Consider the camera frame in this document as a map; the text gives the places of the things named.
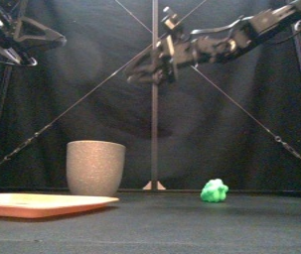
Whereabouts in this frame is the green toy broccoli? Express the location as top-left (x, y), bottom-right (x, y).
top-left (199, 178), bottom-right (229, 203)

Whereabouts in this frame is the diagonal steel brace wire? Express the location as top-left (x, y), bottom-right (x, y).
top-left (0, 0), bottom-right (210, 180)
top-left (112, 0), bottom-right (301, 177)

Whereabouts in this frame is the black frame base rail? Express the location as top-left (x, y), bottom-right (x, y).
top-left (0, 188), bottom-right (301, 196)

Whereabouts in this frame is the black cloth backdrop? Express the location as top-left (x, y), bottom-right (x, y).
top-left (0, 0), bottom-right (301, 194)

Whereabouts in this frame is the metal post foot bracket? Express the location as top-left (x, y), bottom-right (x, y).
top-left (140, 180), bottom-right (167, 191)

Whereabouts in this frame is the orange plastic plate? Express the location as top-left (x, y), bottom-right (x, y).
top-left (0, 192), bottom-right (120, 219)

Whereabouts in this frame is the thin metal frame post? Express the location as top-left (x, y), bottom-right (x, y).
top-left (150, 0), bottom-right (160, 191)

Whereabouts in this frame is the grey speckled bowl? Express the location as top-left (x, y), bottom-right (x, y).
top-left (65, 140), bottom-right (127, 197)

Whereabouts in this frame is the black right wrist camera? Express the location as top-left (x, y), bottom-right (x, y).
top-left (159, 5), bottom-right (186, 44)

